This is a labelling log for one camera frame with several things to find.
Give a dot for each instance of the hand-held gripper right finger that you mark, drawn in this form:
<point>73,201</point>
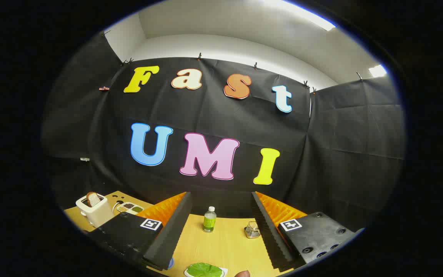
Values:
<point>269,238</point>

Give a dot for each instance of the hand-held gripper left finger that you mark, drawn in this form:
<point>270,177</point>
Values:
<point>171,238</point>

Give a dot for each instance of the green lettuce leaf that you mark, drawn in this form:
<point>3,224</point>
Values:
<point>204,270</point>

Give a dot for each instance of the white bread slice brown crust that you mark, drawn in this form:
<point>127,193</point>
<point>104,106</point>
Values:
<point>93,199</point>

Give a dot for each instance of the blue round plate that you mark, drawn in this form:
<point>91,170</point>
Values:
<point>171,263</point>

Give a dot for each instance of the green label plastic bottle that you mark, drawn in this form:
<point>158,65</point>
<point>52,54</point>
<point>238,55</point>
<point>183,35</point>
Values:
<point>209,221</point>

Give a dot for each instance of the white divided condiment dish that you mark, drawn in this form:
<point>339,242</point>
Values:
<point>123,209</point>

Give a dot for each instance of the white square plate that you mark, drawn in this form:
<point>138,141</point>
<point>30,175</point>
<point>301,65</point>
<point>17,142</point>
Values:
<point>224,272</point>

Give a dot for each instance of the white toaster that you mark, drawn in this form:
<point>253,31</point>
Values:
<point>98,213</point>

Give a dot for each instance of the red clip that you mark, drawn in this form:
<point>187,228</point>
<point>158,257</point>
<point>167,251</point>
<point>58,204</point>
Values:
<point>104,88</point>

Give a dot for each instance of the small ceiling light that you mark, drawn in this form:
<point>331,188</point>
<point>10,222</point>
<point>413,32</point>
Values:
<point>377,71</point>

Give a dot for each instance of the long ceiling light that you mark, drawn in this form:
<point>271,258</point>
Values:
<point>306,15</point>

